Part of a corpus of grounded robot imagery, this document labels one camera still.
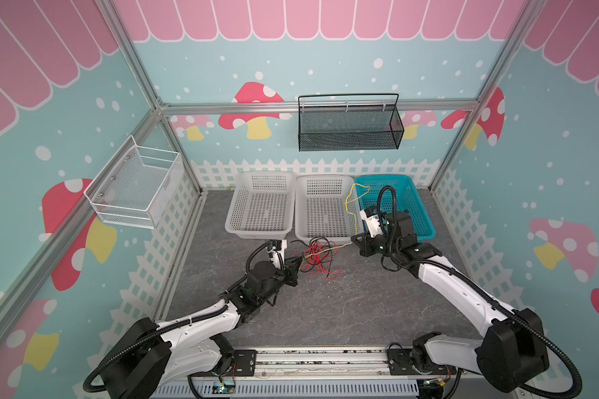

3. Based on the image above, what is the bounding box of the left white plastic basket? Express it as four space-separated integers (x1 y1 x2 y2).
225 171 296 239

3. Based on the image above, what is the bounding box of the white wire wall basket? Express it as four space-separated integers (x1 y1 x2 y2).
84 136 185 229

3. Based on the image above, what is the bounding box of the white plastic basket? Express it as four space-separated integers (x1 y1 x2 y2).
295 175 364 245
225 171 296 239

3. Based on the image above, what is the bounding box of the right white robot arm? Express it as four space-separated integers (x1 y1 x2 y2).
351 207 583 398

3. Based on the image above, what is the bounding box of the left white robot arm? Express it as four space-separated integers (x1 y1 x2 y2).
83 257 302 398

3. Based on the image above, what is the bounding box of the teal plastic basket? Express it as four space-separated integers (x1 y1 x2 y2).
355 175 436 241

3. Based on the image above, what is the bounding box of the black wire mesh wall basket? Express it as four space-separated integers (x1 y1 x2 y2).
297 93 404 152

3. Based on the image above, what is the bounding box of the red cable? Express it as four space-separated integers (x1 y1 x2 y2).
299 240 343 281

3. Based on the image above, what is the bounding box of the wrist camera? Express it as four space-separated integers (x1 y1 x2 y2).
359 205 385 238
267 239 288 269

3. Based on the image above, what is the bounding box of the yellow cable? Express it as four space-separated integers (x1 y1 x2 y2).
345 183 373 235
303 241 355 255

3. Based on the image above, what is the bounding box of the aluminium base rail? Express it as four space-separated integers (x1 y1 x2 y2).
152 345 504 398

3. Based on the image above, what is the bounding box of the middle white plastic basket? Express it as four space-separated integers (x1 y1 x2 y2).
295 175 364 245

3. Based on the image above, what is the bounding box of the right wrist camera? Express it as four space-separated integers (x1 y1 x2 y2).
359 205 385 238

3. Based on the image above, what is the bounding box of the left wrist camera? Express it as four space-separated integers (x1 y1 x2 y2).
267 239 288 269

